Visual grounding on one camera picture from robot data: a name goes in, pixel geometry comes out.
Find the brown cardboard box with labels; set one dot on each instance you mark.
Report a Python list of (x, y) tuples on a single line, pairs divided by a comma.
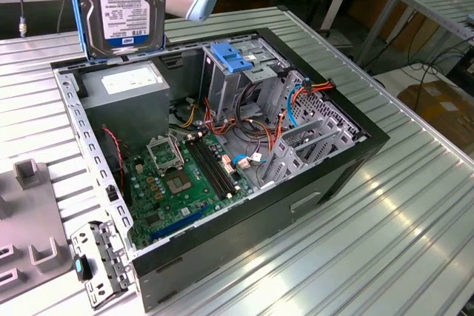
[(437, 103)]

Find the hard disk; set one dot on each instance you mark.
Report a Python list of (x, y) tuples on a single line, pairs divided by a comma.
[(122, 5)]

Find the black blue-tipped latch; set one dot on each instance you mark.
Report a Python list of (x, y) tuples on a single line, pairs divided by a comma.
[(78, 267)]

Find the black RAM slot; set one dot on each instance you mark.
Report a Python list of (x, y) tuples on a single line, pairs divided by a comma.
[(213, 168), (209, 168), (218, 168), (204, 168)]

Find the grey metal disk bay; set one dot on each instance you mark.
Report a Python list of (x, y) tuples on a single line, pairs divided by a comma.
[(285, 160)]

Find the grey parts rack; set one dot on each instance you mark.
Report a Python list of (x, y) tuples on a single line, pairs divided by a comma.
[(33, 216)]

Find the CPU socket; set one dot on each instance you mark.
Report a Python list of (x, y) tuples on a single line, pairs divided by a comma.
[(177, 183)]

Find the grey metal drive cage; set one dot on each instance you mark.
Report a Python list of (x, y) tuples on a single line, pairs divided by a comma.
[(226, 90)]

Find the blue expansion slot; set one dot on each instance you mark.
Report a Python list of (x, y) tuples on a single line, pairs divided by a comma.
[(177, 224)]

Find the green motherboard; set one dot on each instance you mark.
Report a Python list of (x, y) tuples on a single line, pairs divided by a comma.
[(200, 197)]

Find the grey power supply unit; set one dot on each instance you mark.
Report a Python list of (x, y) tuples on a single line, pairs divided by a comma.
[(126, 109)]

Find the metal slat side table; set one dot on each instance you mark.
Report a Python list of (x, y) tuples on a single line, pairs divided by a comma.
[(426, 1)]

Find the black open PC case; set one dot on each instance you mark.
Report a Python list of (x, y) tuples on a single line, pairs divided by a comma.
[(240, 231)]

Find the blue drive cage latch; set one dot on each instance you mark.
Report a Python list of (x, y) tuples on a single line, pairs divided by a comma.
[(229, 58)]

